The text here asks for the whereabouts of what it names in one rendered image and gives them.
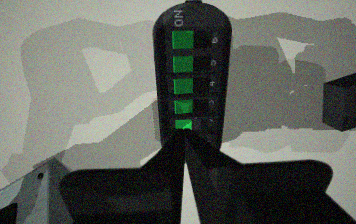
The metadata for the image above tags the dark grey controller unit with label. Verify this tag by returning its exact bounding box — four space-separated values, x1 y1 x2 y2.
152 0 232 150

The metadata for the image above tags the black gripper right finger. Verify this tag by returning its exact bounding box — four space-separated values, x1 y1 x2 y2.
184 128 333 224

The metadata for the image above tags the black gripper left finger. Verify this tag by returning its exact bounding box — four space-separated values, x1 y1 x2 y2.
59 128 185 224

